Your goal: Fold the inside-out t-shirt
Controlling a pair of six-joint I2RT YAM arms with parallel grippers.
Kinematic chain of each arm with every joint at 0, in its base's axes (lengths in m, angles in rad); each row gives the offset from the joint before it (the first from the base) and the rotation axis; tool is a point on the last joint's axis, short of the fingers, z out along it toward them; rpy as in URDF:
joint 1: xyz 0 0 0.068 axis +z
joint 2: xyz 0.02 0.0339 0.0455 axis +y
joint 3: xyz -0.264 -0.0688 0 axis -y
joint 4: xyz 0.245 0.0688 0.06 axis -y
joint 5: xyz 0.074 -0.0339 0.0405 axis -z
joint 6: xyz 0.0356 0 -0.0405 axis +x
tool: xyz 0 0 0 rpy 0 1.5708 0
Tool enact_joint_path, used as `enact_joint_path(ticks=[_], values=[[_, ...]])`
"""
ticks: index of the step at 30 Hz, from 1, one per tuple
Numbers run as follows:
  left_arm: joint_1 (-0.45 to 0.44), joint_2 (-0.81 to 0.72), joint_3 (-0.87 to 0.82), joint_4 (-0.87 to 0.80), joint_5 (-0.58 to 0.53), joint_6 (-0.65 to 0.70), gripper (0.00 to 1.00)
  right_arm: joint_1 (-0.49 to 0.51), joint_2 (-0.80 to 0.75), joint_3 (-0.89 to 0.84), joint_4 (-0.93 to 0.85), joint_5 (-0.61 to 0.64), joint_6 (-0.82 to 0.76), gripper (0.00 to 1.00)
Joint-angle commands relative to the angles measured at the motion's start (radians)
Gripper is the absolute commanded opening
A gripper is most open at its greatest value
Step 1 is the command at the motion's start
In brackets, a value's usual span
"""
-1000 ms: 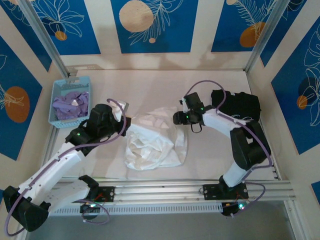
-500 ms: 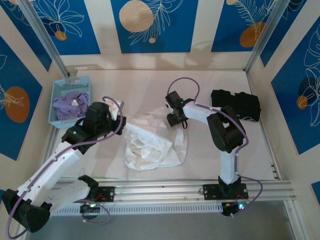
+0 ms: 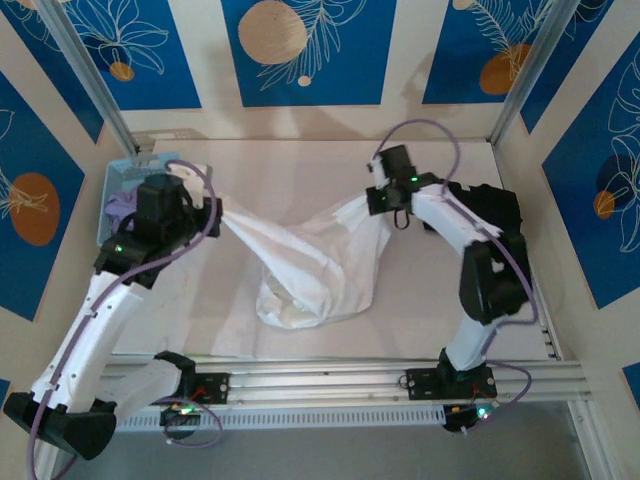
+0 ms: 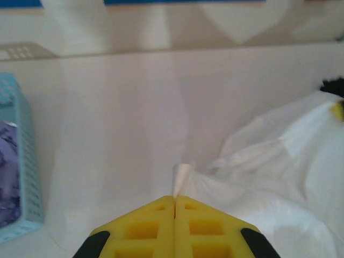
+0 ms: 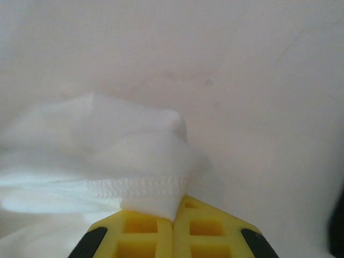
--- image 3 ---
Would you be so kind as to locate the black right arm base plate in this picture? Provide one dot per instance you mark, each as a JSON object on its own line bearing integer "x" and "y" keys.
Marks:
{"x": 422, "y": 382}

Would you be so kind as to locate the crumpled purple garment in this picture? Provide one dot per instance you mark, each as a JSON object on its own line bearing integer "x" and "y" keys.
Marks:
{"x": 117, "y": 207}

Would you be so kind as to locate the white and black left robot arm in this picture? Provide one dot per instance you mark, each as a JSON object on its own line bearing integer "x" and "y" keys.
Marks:
{"x": 100, "y": 325}

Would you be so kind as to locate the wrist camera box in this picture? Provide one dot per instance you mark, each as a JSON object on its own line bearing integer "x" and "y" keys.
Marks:
{"x": 195, "y": 182}
{"x": 380, "y": 172}

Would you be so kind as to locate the small controller circuit board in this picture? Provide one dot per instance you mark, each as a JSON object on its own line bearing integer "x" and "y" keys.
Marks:
{"x": 175, "y": 416}
{"x": 462, "y": 417}

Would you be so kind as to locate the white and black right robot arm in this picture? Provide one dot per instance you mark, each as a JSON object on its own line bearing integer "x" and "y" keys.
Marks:
{"x": 492, "y": 285}

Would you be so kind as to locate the long aluminium frame rail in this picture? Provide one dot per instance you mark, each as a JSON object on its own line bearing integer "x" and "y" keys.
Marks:
{"x": 325, "y": 380}

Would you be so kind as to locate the aluminium frame post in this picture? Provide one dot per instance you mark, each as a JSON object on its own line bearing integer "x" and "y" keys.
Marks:
{"x": 530, "y": 75}
{"x": 85, "y": 75}

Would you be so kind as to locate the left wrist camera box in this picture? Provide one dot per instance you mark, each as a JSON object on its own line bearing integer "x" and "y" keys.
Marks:
{"x": 195, "y": 182}

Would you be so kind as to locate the folded black t-shirt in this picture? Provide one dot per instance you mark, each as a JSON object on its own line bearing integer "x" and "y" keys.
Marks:
{"x": 500, "y": 205}

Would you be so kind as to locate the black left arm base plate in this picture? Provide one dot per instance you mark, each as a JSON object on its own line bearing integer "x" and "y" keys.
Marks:
{"x": 215, "y": 387}

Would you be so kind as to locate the white t-shirt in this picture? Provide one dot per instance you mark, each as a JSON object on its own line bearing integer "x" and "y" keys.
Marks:
{"x": 310, "y": 270}

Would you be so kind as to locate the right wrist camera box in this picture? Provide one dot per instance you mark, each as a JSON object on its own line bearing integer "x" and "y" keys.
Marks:
{"x": 380, "y": 172}

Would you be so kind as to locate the light blue plastic basket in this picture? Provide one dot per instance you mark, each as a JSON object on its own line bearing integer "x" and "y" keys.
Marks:
{"x": 125, "y": 170}

